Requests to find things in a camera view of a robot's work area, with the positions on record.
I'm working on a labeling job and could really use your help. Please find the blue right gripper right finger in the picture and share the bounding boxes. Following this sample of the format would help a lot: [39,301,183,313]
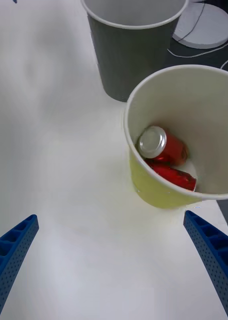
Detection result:
[183,209,228,320]

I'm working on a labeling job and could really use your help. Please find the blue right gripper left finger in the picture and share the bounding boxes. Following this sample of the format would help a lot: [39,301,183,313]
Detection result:
[0,214,40,320]

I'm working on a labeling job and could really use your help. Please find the orange can with gold top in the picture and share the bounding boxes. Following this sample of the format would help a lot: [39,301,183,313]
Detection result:
[137,125,190,167]

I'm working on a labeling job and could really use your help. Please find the crumpled red can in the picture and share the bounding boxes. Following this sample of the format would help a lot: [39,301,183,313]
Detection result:
[145,161,198,192]

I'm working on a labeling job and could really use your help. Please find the yellow-green plastic bin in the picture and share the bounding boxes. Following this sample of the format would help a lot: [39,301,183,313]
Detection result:
[123,64,228,210]

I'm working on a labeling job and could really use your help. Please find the grey plastic bin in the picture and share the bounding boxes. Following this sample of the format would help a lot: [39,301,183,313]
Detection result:
[80,0,190,103]

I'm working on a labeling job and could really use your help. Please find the round white disc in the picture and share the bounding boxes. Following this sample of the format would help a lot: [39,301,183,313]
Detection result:
[171,2,228,50]

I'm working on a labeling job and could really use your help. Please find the thin black cable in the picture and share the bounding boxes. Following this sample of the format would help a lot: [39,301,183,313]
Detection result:
[180,0,206,42]

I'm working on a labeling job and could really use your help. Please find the thin white cable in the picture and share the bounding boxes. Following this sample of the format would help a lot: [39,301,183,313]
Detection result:
[167,36,228,59]

